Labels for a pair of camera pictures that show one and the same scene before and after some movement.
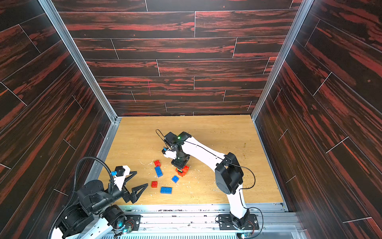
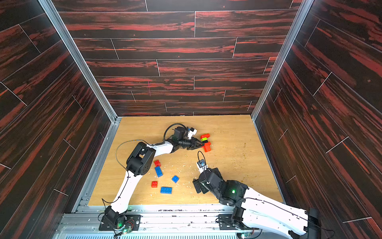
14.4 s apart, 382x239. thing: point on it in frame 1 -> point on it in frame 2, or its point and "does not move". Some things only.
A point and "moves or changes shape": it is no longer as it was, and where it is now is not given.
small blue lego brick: x=175 y=179 does not move
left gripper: x=134 y=197 -> x=193 y=142
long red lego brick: x=180 y=174 moves or changes shape
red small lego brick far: x=157 y=163 does not move
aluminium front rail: x=201 y=221 does not move
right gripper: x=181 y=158 -> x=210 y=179
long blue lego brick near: x=166 y=190 does not move
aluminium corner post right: x=301 y=15 does not move
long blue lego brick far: x=159 y=172 does not move
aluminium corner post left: x=80 y=59 does not move
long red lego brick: x=186 y=169 -> x=207 y=135
